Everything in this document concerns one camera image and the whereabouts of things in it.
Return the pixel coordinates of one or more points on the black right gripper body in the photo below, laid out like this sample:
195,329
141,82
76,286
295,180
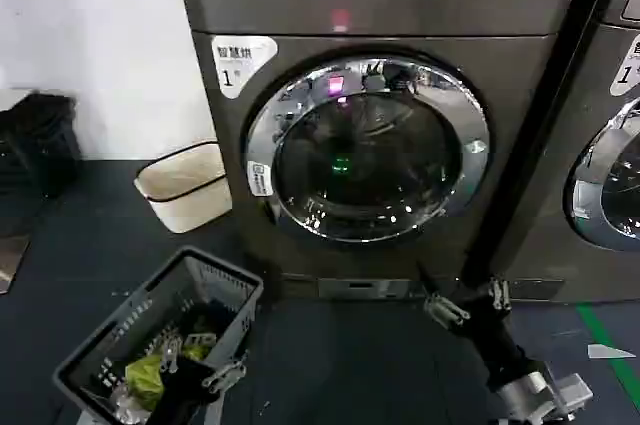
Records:
492,340

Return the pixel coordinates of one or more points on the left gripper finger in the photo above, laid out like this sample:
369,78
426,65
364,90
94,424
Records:
167,356
225,371

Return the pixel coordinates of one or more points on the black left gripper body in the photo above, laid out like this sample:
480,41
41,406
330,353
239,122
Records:
185,392

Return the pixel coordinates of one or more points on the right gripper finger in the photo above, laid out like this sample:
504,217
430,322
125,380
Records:
500,294
445,311

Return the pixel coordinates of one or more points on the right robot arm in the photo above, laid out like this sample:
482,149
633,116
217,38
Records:
540,397

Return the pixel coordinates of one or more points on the green garment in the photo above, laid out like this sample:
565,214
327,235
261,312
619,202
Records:
145,376

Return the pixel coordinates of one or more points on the black garment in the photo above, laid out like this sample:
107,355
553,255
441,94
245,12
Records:
200,316

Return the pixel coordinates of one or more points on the grey plastic laundry basket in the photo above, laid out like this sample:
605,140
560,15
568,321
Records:
165,290

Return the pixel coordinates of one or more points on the dryer bottom service panel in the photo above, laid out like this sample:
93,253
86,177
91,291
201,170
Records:
365,289

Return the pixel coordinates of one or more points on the grey dryer with round door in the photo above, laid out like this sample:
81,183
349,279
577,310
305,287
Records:
550,225
400,5

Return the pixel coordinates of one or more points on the green floor tape strip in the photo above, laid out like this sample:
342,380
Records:
597,327

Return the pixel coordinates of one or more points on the white paper scrap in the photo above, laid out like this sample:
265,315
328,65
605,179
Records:
602,351

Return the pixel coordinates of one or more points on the round chrome-rimmed glass dryer door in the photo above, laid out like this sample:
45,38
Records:
620,185
370,155

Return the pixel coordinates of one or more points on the white bin with black rim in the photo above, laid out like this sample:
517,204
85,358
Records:
190,195

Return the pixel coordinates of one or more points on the brown flat board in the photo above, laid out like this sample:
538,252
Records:
10,260

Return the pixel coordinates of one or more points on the small white door label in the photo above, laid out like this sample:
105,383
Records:
260,179

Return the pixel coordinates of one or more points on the black storage crate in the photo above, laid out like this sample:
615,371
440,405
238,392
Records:
35,155

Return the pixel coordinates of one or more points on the white number sticker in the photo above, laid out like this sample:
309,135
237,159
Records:
235,65
629,65

